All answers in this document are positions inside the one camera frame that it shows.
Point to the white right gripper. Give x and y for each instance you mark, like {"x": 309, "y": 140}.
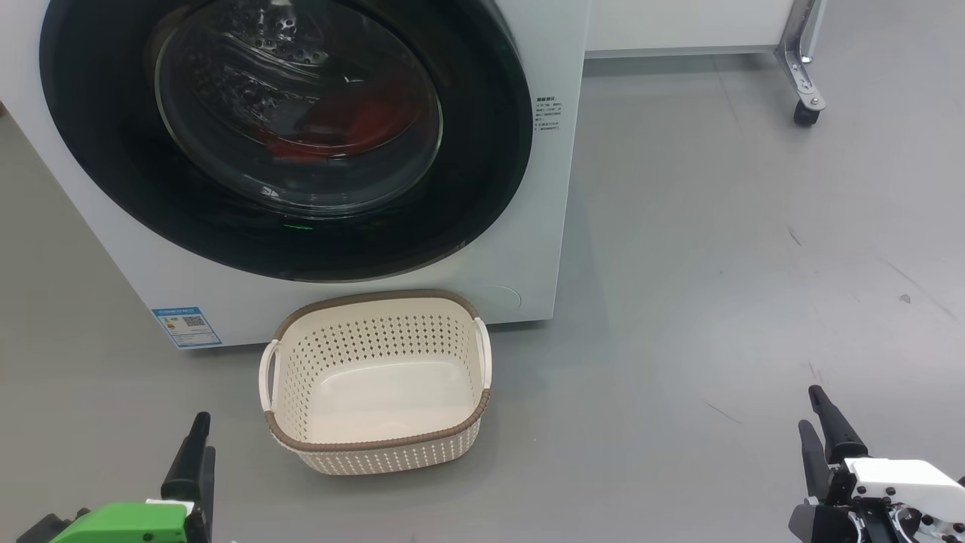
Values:
{"x": 897, "y": 479}

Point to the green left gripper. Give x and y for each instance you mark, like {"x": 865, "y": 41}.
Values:
{"x": 121, "y": 524}

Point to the washing machine glass door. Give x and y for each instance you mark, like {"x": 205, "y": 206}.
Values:
{"x": 113, "y": 151}

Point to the red sports jersey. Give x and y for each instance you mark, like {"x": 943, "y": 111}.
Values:
{"x": 354, "y": 124}

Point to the cream perforated plastic laundry basket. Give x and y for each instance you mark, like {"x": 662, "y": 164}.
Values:
{"x": 377, "y": 400}

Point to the white front-load washing machine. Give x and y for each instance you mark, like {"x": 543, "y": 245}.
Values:
{"x": 90, "y": 188}

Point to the blue energy label sticker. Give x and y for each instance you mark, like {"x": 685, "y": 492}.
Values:
{"x": 186, "y": 326}

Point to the round white drain filter cover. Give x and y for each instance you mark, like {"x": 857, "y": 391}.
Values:
{"x": 499, "y": 297}

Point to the metal cart leg with caster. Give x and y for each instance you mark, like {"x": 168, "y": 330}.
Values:
{"x": 799, "y": 68}

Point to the small black text sticker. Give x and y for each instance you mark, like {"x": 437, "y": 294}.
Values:
{"x": 547, "y": 113}

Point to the white cabinet panel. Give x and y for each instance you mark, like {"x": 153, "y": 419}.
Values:
{"x": 678, "y": 23}

